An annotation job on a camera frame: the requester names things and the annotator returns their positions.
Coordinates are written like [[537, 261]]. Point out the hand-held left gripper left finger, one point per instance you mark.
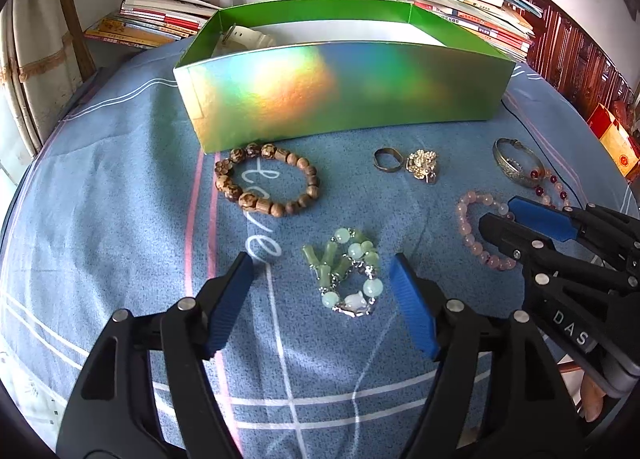
[[232, 304]]

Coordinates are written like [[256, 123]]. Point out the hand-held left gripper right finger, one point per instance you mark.
[[412, 309]]

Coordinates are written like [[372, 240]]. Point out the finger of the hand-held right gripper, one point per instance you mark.
[[505, 234], [542, 220]]

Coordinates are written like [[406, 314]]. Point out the silver engraved bangle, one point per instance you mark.
[[515, 174]]

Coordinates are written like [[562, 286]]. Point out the silver flower cluster ornament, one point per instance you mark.
[[422, 165]]

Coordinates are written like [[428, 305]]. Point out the green holographic cardboard box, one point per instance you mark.
[[325, 89]]

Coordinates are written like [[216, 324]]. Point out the person's right hand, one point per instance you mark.
[[592, 394]]

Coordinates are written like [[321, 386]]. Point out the red and yellow carton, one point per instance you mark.
[[615, 139]]

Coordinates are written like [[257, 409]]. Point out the blue striped bedsheet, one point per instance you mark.
[[125, 189]]

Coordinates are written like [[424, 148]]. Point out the dark red wooden headboard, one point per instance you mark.
[[575, 54]]

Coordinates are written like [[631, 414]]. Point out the stack of books and magazines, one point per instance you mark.
[[465, 4]]

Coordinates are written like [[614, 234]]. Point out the stack of red-spined books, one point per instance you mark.
[[150, 19]]

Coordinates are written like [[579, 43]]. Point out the beige fringed curtain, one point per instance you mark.
[[35, 39]]

